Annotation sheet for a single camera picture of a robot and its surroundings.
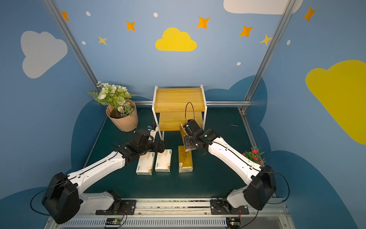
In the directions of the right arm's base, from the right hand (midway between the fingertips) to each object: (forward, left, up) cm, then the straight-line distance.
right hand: (191, 138), depth 81 cm
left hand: (0, +18, -2) cm, 18 cm away
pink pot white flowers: (+19, +48, 0) cm, 52 cm away
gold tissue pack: (-8, +3, -12) cm, 15 cm away
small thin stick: (+27, -34, -19) cm, 47 cm away
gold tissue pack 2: (0, +5, +4) cm, 6 cm away
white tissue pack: (-12, +27, -13) cm, 32 cm away
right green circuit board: (-37, -24, -21) cm, 49 cm away
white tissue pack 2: (-9, +17, -15) cm, 24 cm away
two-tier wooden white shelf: (+11, +12, +14) cm, 21 cm away
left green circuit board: (-41, +38, -19) cm, 59 cm away
